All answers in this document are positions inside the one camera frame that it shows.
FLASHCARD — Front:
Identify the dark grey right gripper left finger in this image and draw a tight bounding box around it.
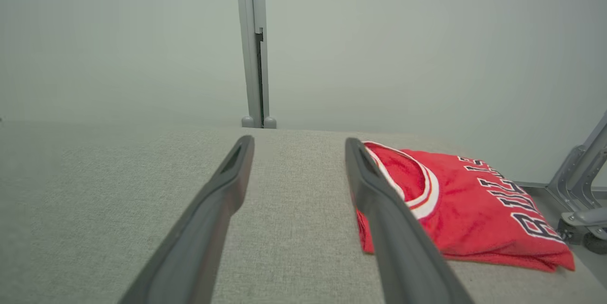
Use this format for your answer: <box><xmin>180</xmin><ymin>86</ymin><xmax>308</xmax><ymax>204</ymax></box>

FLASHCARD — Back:
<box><xmin>119</xmin><ymin>135</ymin><xmax>255</xmax><ymax>304</ymax></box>

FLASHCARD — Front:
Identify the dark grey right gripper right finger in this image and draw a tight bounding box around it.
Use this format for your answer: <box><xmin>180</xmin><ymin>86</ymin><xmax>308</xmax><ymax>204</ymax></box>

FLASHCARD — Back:
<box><xmin>345</xmin><ymin>138</ymin><xmax>475</xmax><ymax>304</ymax></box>

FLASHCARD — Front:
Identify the grey metal wheeled stand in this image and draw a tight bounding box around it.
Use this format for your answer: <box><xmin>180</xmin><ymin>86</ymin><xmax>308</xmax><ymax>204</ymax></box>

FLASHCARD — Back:
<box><xmin>545</xmin><ymin>111</ymin><xmax>607</xmax><ymax>255</ymax></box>

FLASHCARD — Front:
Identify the red jersey with white sleeves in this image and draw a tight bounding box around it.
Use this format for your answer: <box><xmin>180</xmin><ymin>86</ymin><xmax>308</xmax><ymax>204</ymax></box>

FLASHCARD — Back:
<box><xmin>356</xmin><ymin>141</ymin><xmax>576</xmax><ymax>273</ymax></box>

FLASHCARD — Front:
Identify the grey partition post with feet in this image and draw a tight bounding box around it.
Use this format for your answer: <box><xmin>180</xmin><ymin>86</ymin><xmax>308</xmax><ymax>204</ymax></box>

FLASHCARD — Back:
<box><xmin>235</xmin><ymin>0</ymin><xmax>277</xmax><ymax>129</ymax></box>

